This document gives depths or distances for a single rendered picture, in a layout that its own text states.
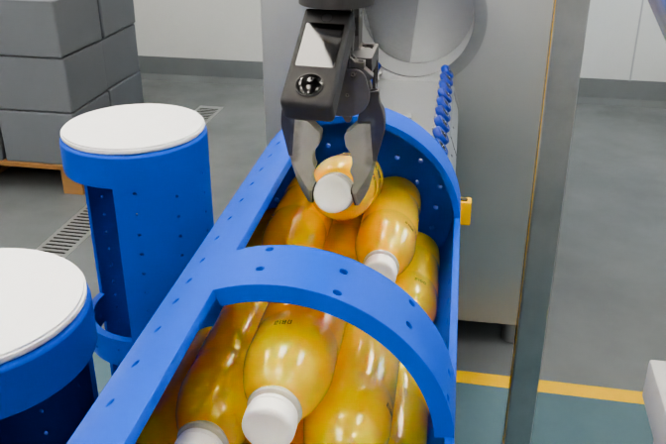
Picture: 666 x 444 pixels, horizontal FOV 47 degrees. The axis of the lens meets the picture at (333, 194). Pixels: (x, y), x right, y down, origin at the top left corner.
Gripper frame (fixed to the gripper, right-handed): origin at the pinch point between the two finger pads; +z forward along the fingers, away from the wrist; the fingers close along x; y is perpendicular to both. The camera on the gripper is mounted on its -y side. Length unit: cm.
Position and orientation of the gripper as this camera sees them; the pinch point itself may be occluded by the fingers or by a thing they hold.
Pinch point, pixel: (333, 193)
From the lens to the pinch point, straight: 77.9
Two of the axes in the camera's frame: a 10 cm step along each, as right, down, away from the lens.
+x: -9.9, -0.7, 1.5
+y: 1.6, -4.1, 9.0
